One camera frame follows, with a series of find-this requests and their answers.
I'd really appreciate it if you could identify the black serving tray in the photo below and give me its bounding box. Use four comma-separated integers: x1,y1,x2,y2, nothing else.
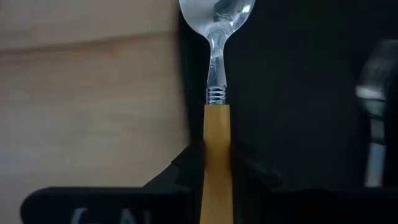
177,0,398,192

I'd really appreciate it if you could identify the spoon with yellow handle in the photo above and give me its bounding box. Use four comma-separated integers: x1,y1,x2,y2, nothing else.
178,0,257,224

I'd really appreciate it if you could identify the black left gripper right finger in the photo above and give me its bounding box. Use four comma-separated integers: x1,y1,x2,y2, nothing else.
229,140,283,224

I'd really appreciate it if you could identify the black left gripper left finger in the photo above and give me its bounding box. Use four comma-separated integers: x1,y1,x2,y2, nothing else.
142,139,206,224

